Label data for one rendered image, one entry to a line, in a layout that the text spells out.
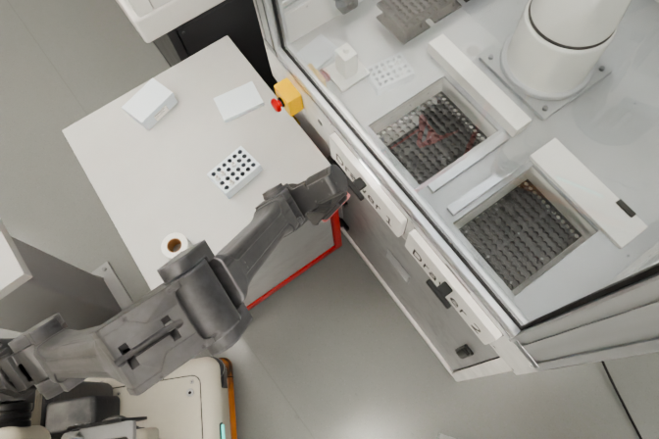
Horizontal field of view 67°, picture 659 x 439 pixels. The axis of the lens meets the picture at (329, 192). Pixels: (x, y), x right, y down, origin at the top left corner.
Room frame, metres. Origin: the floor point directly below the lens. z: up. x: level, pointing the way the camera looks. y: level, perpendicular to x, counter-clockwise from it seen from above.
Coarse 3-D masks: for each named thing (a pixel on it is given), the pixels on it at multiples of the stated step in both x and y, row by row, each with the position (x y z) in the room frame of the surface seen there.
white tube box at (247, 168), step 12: (228, 156) 0.66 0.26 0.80; (240, 156) 0.66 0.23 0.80; (216, 168) 0.63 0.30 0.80; (228, 168) 0.63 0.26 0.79; (240, 168) 0.62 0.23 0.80; (252, 168) 0.62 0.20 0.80; (216, 180) 0.59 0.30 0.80; (228, 180) 0.59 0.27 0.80; (240, 180) 0.58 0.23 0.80; (228, 192) 0.55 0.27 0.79
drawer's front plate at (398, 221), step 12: (336, 144) 0.58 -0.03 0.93; (348, 156) 0.54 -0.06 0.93; (348, 168) 0.54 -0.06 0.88; (360, 168) 0.51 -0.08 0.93; (372, 180) 0.47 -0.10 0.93; (372, 192) 0.45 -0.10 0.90; (384, 192) 0.44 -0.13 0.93; (372, 204) 0.45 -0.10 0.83; (384, 204) 0.41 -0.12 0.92; (384, 216) 0.40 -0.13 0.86; (396, 216) 0.38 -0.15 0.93; (396, 228) 0.36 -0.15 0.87
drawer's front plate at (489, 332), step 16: (416, 240) 0.31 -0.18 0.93; (416, 256) 0.30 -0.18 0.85; (432, 256) 0.27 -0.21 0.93; (432, 272) 0.25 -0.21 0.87; (448, 272) 0.23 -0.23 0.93; (464, 288) 0.19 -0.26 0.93; (464, 304) 0.16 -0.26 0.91; (480, 320) 0.12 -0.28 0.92; (480, 336) 0.10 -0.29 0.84; (496, 336) 0.08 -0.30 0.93
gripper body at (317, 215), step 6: (336, 198) 0.38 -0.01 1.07; (318, 204) 0.36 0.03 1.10; (324, 204) 0.37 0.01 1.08; (330, 204) 0.38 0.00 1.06; (318, 210) 0.36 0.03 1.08; (324, 210) 0.36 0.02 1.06; (330, 210) 0.37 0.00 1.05; (312, 216) 0.37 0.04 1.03; (318, 216) 0.36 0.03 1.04; (324, 216) 0.36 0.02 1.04; (312, 222) 0.35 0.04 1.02; (318, 222) 0.35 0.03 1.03
